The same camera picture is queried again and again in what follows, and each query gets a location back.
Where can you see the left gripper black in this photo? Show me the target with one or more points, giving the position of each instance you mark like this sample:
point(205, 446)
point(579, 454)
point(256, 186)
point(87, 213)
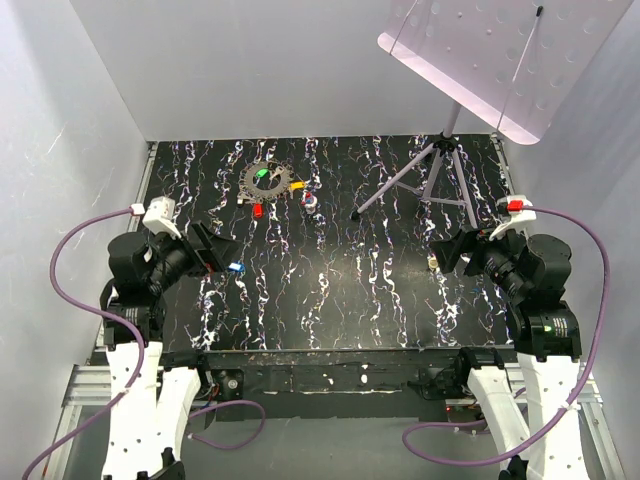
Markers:
point(213, 251)

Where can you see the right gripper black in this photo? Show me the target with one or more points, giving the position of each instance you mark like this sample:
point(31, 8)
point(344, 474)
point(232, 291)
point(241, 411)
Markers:
point(447, 250)

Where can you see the blue key tag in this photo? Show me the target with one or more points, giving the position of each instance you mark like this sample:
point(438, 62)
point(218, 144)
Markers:
point(236, 267)

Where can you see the metal key organizer disc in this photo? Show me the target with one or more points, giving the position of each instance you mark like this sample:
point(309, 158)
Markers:
point(253, 190)

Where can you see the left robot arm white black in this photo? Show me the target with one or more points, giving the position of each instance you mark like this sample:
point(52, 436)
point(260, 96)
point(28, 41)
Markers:
point(149, 418)

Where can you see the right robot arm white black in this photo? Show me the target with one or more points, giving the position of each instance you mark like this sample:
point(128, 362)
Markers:
point(544, 441)

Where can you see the silver key in disc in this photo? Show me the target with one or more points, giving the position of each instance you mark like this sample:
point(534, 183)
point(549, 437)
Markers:
point(278, 172)

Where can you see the purple music stand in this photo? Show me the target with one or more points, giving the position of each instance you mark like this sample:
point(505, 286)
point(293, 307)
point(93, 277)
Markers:
point(512, 64)

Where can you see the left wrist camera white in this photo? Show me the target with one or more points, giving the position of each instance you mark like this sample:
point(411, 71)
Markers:
point(159, 217)

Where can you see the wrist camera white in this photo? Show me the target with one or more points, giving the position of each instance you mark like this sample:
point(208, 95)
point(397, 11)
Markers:
point(515, 213)
point(159, 217)

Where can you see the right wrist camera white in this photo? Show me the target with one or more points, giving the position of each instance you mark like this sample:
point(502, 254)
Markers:
point(515, 213)

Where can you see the ice cream keychain toy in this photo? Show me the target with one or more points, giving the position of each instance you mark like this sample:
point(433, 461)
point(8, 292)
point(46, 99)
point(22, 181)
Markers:
point(310, 203)

